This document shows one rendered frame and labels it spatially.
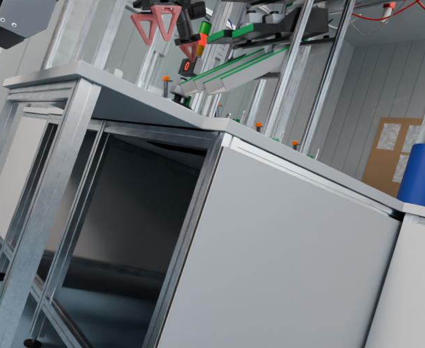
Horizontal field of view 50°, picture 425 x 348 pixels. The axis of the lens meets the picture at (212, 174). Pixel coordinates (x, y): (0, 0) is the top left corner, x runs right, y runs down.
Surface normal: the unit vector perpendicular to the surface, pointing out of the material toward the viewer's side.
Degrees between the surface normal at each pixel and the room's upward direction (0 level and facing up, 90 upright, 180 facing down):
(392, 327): 90
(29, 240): 90
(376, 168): 90
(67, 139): 90
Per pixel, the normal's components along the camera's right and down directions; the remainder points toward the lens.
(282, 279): 0.56, 0.14
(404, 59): -0.78, -0.29
